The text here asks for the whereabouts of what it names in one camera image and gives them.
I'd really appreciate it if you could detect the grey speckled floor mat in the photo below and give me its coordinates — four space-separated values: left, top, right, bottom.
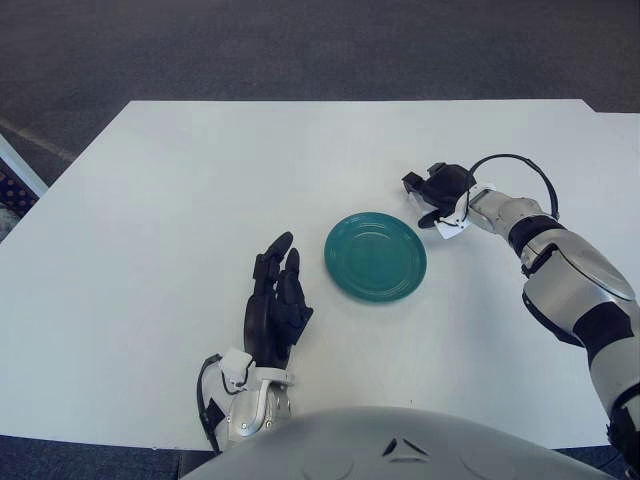
0 204 21 242

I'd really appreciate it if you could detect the white furniture frame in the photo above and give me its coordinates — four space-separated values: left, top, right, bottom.
0 132 50 199

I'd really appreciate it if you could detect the teal round plate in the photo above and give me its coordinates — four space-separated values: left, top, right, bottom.
323 212 429 305

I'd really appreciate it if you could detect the white left wrist connector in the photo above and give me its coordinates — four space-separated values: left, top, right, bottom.
219 348 254 394

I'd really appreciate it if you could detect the white right wrist connector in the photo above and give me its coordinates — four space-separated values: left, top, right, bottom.
434 217 471 240

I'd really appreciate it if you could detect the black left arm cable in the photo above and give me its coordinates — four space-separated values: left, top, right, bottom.
195 353 224 454

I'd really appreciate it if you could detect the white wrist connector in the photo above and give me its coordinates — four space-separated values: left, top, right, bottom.
434 217 471 240
219 348 254 394

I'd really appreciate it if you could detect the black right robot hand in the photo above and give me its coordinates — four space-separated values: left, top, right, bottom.
401 162 476 230

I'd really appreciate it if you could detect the dark dotted mat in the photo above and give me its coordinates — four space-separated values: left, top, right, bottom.
0 159 40 219

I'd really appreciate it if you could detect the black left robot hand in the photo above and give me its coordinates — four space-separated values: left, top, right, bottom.
243 231 315 371

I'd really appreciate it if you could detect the grey robot torso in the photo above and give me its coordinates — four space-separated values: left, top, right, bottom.
179 405 616 480

